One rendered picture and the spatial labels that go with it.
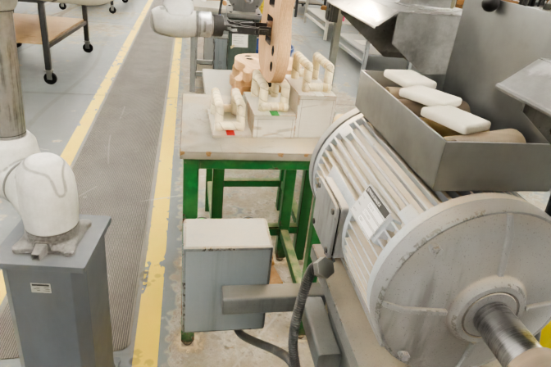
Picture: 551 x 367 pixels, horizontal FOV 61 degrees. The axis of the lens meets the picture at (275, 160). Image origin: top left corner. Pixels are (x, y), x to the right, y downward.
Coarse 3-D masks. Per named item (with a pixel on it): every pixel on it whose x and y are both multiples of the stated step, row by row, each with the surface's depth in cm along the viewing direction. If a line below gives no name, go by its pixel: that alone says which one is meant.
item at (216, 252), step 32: (192, 224) 86; (224, 224) 87; (256, 224) 88; (192, 256) 81; (224, 256) 82; (256, 256) 83; (192, 288) 84; (192, 320) 87; (224, 320) 89; (256, 320) 90; (288, 352) 81
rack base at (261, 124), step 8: (248, 96) 188; (248, 104) 180; (256, 104) 180; (248, 112) 180; (256, 112) 172; (264, 112) 173; (280, 112) 174; (288, 112) 175; (248, 120) 180; (256, 120) 171; (264, 120) 171; (272, 120) 172; (280, 120) 173; (288, 120) 173; (256, 128) 172; (264, 128) 173; (272, 128) 173; (280, 128) 174; (288, 128) 175; (256, 136) 173; (264, 136) 174; (272, 136) 175; (280, 136) 176; (288, 136) 176
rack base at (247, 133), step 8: (208, 112) 190; (224, 112) 191; (224, 120) 183; (232, 120) 184; (248, 128) 179; (216, 136) 170; (224, 136) 171; (232, 136) 171; (240, 136) 172; (248, 136) 173
